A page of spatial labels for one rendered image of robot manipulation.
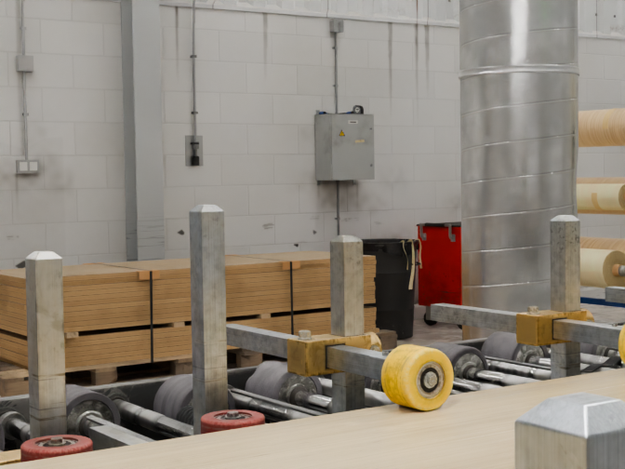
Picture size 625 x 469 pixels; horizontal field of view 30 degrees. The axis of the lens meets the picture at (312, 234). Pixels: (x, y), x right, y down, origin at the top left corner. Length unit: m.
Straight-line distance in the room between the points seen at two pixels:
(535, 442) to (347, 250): 1.27
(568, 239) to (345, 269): 0.46
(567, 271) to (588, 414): 1.57
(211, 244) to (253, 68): 7.19
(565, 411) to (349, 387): 1.29
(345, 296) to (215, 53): 6.95
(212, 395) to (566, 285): 0.68
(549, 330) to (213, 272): 0.63
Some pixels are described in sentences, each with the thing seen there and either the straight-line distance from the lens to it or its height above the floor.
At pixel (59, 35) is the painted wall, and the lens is 8.07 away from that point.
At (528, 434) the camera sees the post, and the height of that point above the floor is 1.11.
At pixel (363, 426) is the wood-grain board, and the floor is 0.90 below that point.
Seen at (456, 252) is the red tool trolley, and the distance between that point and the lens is 8.89.
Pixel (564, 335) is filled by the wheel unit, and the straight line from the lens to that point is 1.93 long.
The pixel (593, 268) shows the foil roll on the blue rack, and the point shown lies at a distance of 7.74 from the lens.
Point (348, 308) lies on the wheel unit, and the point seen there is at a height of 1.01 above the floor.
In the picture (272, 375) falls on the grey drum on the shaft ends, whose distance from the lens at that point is 2.13.
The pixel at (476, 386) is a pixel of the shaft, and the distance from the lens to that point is 2.18.
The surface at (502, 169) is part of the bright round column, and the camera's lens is 4.65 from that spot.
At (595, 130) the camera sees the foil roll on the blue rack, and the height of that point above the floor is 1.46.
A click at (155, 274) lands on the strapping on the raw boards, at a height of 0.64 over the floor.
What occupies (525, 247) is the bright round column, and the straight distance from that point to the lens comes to 4.66.
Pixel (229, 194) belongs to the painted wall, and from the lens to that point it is 8.57.
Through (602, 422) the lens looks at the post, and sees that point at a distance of 0.42.
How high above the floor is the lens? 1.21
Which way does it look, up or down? 3 degrees down
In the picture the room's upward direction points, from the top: 1 degrees counter-clockwise
